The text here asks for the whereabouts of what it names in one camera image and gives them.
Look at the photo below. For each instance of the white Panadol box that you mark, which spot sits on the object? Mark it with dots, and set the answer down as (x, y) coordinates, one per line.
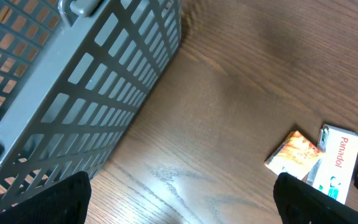
(332, 174)

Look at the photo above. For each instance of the grey plastic basket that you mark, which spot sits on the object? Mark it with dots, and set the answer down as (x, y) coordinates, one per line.
(73, 75)

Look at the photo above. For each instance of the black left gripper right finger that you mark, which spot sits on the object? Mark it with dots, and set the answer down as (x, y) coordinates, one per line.
(299, 203)

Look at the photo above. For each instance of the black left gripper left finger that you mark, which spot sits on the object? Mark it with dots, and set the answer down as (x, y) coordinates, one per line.
(65, 202)

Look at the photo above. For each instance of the orange small carton box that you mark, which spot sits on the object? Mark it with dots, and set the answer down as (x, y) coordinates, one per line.
(295, 156)

